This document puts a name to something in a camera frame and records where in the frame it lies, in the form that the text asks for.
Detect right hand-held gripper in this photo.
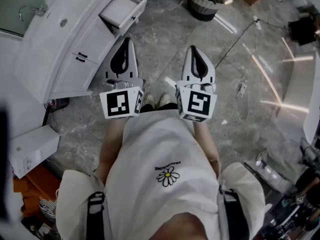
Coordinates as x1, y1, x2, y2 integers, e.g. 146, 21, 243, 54
175, 45, 218, 123

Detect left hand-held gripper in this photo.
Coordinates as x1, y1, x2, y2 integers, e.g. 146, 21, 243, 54
99, 36, 146, 120

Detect white drawer with black knob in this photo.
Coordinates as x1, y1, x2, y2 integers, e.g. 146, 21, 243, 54
98, 0, 148, 34

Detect person's left forearm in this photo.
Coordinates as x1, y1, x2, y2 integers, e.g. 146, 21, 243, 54
96, 117, 126, 185

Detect person's right forearm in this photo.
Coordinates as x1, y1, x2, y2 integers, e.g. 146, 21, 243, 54
193, 120, 222, 180

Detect person's left white shoe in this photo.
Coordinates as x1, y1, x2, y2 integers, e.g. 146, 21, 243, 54
144, 93, 156, 109

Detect person's white shoe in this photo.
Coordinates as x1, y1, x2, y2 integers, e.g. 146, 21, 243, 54
144, 93, 156, 109
156, 91, 172, 109

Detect person's right white shoe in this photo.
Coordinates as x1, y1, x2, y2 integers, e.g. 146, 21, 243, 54
156, 91, 172, 109

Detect black trousers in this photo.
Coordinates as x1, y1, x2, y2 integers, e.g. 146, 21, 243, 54
139, 102, 179, 114

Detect white power strip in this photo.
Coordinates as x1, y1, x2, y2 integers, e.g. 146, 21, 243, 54
252, 15, 262, 31
237, 80, 248, 97

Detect pleated waste basket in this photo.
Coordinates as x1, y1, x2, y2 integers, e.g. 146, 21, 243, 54
186, 0, 234, 22

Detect black valve with red cap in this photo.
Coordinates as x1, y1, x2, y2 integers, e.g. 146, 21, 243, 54
44, 97, 70, 113

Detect white flower print shirt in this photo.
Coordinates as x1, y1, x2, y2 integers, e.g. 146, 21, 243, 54
56, 108, 266, 240

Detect chrome faucet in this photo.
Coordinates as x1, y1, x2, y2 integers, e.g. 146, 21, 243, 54
18, 3, 48, 22

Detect black equipment stand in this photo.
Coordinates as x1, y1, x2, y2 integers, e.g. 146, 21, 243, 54
287, 5, 320, 47

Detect white cistern box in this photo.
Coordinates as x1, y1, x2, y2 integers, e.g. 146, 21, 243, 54
9, 124, 61, 180

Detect orange box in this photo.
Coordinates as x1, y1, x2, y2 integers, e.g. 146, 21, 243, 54
12, 163, 62, 211

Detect striped bag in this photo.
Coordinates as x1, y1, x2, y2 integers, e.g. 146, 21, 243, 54
39, 196, 57, 220

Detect thin black cable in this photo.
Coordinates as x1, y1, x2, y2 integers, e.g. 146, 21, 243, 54
214, 20, 258, 69

